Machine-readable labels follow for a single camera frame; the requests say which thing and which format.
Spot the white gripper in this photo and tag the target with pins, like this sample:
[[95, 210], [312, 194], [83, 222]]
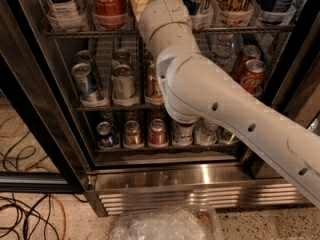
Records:
[[159, 17]]

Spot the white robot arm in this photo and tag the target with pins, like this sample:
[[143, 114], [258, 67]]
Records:
[[193, 86]]

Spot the red coca-cola can top shelf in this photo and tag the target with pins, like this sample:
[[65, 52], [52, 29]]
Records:
[[110, 13]]

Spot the gold can middle rear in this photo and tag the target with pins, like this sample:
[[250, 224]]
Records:
[[148, 57]]

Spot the white silver can rear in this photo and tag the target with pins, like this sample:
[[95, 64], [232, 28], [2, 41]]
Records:
[[121, 56]]

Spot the white silver can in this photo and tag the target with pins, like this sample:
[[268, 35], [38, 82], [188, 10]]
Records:
[[121, 56], [124, 82]]

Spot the clear water bottle middle shelf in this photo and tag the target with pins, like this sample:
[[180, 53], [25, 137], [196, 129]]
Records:
[[223, 50]]

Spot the clear water bottle shelf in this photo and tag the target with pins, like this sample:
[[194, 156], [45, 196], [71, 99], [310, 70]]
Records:
[[223, 50], [207, 133]]

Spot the white black can top shelf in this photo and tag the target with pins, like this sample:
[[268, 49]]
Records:
[[63, 0]]

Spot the white silver can front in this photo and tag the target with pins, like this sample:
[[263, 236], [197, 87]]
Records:
[[124, 82]]

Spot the blue silver can rear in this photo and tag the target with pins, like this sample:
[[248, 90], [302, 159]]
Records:
[[84, 56]]

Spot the blue silver can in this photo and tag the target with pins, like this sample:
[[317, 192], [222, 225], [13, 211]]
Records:
[[86, 82], [84, 56]]

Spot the gold can middle front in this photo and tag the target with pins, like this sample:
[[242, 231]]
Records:
[[153, 90]]

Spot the red coca-cola can rear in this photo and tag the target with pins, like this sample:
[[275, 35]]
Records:
[[247, 52]]

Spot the blue silver can front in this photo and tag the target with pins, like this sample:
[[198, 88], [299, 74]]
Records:
[[86, 82]]

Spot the red coca-cola can front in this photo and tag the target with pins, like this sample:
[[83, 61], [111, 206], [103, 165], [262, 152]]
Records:
[[252, 75]]

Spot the red can bottom shelf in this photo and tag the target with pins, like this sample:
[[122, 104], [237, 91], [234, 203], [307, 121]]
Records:
[[157, 132]]

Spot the gold can bottom shelf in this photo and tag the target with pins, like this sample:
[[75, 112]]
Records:
[[132, 133]]

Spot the clear water bottle bottom shelf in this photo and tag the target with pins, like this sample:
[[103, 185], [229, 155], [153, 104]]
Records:
[[207, 133]]

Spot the blue pepsi can bottom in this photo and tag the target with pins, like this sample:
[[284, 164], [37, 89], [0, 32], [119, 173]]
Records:
[[106, 136]]

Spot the green can bottom shelf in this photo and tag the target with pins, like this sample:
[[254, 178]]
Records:
[[227, 137]]

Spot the stainless steel fridge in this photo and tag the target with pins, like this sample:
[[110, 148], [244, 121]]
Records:
[[124, 180]]

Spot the open glass fridge door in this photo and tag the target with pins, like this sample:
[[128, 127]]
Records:
[[51, 154]]

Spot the brown juice bottle white cap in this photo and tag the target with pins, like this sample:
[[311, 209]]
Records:
[[183, 133]]

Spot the clear plastic bin with bag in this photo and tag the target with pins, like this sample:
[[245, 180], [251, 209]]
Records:
[[183, 222]]

